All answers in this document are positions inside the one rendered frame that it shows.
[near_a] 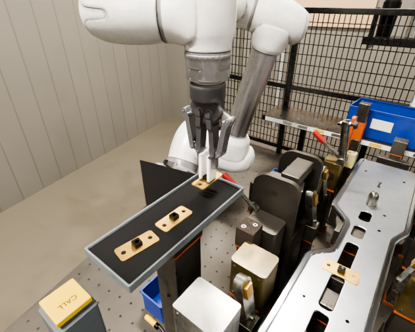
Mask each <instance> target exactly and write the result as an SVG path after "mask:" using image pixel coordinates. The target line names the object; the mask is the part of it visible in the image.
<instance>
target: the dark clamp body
mask: <svg viewBox="0 0 415 332"><path fill-rule="evenodd" d="M248 218H250V219H253V220H255V221H257V222H258V223H261V224H262V225H263V228H262V237H261V242H260V244H259V245H258V246H259V247H260V248H263V249H264V250H266V251H268V252H270V253H272V254H274V255H276V256H278V255H279V254H280V250H281V244H282V240H283V233H284V230H285V221H284V220H283V219H280V218H278V217H276V216H274V215H272V214H270V213H267V212H265V211H263V210H260V209H259V210H258V211H257V212H254V211H253V212H252V213H251V214H250V215H249V216H248ZM270 306H271V305H270V304H269V299H268V301H267V305H266V309H265V315H266V313H267V311H268V310H269V308H270Z"/></svg>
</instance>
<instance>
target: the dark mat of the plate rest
mask: <svg viewBox="0 0 415 332"><path fill-rule="evenodd" d="M198 178H199V176H197V177H196V178H195V179H193V180H192V181H190V182H189V183H187V184H186V185H184V186H183V187H181V188H180V189H178V190H177V191H175V192H174V193H172V194H171V195H169V196H168V197H166V198H165V199H163V200H162V201H160V202H159V203H157V204H156V205H154V206H153V207H151V208H150V209H149V210H147V211H145V212H144V213H143V214H141V215H139V216H138V217H137V218H135V219H133V220H132V221H131V222H129V223H127V224H126V225H125V226H123V227H121V228H120V229H119V230H117V231H115V232H114V233H113V234H111V235H110V236H108V237H107V238H105V239H104V240H102V241H101V242H99V243H98V244H96V245H95V246H93V247H92V248H90V249H89V251H90V252H91V253H93V254H94V255H95V256H96V257H97V258H99V259H100V260H101V261H102V262H103V263H104V264H105V265H107V266H108V267H109V268H110V269H112V270H113V271H114V272H115V273H116V274H117V275H118V276H119V277H121V278H122V279H123V280H124V281H126V282H127V283H128V284H131V282H133V281H134V280H135V279H136V278H137V277H139V276H140V275H141V274H142V273H143V272H145V270H147V269H148V268H149V267H150V266H151V265H153V264H154V263H155V262H156V261H157V260H158V259H159V258H160V257H162V256H163V255H164V254H165V253H166V252H168V251H169V250H170V249H171V248H172V247H173V246H174V245H176V244H177V243H178V242H179V241H180V240H182V239H183V238H184V237H185V236H186V235H187V234H188V233H190V232H191V231H192V230H193V229H195V228H196V227H197V226H198V225H199V224H200V223H201V222H202V221H204V220H205V219H206V218H207V217H209V216H210V215H211V214H212V213H213V212H214V211H215V210H216V209H217V208H219V207H220V206H221V205H222V204H224V203H225V202H226V201H227V200H228V199H229V198H230V197H231V196H233V195H234V194H235V193H236V192H238V191H239V190H240V189H239V188H237V187H235V186H232V185H230V184H227V183H226V182H223V181H221V180H218V179H217V180H216V181H215V182H213V183H212V184H211V185H209V186H208V187H207V188H206V189H205V190H201V189H199V188H196V187H195V186H192V183H193V182H194V181H195V180H197V179H198ZM180 206H183V207H185V208H187V209H189V210H190V211H192V214H191V215H190V216H188V217H187V218H186V219H185V220H184V221H182V222H181V223H179V224H178V225H177V226H176V227H174V228H173V229H171V230H170V231H169V232H167V233H165V232H164V231H162V230H161V229H159V228H158V227H156V226H155V224H156V223H157V222H158V221H160V220H161V219H163V218H164V217H165V216H167V215H169V214H170V213H171V212H172V211H174V210H175V209H177V208H178V207H180ZM147 231H152V232H153V233H154V234H155V235H156V236H157V237H158V238H159V242H157V243H155V244H154V245H152V246H150V247H149V248H147V249H145V250H144V251H142V252H140V253H139V254H137V255H135V256H134V257H132V258H130V259H129V260H127V261H125V262H122V261H121V260H120V259H119V258H118V256H117V255H116V253H115V249H116V248H118V247H120V246H122V245H124V244H125V243H127V242H129V241H131V240H132V239H134V238H136V237H138V236H140V235H142V234H144V233H145V232H147Z"/></svg>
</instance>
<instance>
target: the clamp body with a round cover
mask: <svg viewBox="0 0 415 332"><path fill-rule="evenodd" d="M278 263H279V258H278V257H277V256H276V255H274V254H272V253H270V252H268V251H266V250H264V249H263V248H260V247H259V246H256V245H255V244H253V243H251V242H248V241H247V242H244V244H243V245H242V246H241V247H240V248H239V249H238V250H237V251H236V252H235V253H234V254H233V256H232V258H231V276H230V287H229V294H230V295H231V298H232V299H233V300H235V296H234V291H233V281H234V279H235V277H236V275H237V274H238V273H243V274H245V275H247V276H249V277H251V280H252V286H253V291H254V293H253V295H254V304H255V309H256V315H257V316H259V317H260V320H259V325H258V327H259V326H260V325H261V323H262V321H263V320H264V318H265V309H266V305H267V301H268V299H269V297H270V296H271V294H272V293H273V288H274V284H275V278H276V274H277V267H278Z"/></svg>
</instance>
